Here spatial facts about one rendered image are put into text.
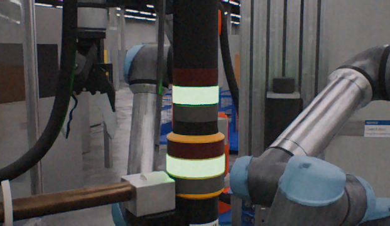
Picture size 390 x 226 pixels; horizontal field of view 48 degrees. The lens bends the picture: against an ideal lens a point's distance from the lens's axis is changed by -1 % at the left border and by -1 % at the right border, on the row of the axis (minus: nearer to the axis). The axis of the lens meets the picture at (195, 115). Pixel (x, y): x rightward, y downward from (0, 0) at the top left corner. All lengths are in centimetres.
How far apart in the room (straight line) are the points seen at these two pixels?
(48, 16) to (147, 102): 369
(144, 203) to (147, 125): 94
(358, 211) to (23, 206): 47
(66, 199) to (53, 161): 469
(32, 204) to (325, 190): 36
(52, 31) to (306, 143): 430
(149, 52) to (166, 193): 98
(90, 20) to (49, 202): 60
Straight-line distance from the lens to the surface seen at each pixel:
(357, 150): 225
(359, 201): 65
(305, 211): 55
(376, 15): 223
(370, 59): 95
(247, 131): 128
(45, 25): 483
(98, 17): 87
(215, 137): 32
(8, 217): 29
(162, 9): 32
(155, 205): 31
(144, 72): 126
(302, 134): 77
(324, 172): 55
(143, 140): 123
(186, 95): 31
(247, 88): 127
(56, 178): 505
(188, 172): 32
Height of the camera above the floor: 164
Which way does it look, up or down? 8 degrees down
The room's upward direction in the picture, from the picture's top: straight up
